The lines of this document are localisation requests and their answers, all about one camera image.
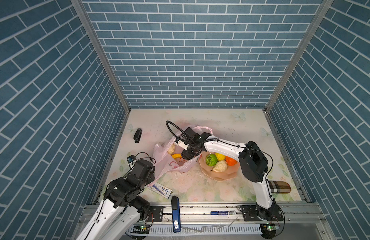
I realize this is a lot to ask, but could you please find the yellow fake banana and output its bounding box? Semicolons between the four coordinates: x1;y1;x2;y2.
171;154;182;159

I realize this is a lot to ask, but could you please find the green fake fruit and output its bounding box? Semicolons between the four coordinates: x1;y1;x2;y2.
205;154;218;167

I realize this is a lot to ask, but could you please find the yellow fake lemon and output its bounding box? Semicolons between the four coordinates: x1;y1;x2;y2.
215;153;226;161

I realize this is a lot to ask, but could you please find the cream fake pear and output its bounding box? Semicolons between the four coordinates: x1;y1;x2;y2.
212;160;228;173

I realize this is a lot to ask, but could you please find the orange fake tangerine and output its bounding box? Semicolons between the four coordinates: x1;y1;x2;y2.
225;157;238;166

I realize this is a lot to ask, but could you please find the peach scalloped bowl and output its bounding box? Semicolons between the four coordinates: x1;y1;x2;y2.
198;152;240;182

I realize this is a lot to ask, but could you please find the cream fake fruit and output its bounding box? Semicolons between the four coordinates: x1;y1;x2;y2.
167;144;176;155

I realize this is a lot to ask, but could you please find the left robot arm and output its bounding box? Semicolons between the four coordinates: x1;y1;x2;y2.
77;160;155;240

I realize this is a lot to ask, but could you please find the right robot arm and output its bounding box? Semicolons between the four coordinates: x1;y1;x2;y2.
175;128;276;215

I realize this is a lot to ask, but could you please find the toothpaste box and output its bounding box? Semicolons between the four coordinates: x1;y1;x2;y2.
147;183;173;199

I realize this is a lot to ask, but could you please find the black stapler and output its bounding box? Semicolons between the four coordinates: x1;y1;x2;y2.
133;128;143;144

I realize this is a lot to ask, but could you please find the blue stapler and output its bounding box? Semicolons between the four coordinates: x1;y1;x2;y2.
171;196;181;233

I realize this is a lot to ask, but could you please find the blue marker pen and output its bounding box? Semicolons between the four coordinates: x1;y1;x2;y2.
210;211;237;216

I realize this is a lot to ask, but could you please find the plaid glasses case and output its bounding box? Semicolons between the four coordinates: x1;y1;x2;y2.
269;181;291;194

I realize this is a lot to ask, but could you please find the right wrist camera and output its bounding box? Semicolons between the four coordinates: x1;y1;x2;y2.
175;139;188;150

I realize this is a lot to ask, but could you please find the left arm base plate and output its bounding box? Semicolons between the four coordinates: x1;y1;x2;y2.
143;206;164;223

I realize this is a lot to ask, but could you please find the aluminium front rail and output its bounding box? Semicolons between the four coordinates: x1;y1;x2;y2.
78;202;326;226

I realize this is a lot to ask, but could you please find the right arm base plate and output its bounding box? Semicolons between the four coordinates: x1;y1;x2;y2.
239;204;284;222

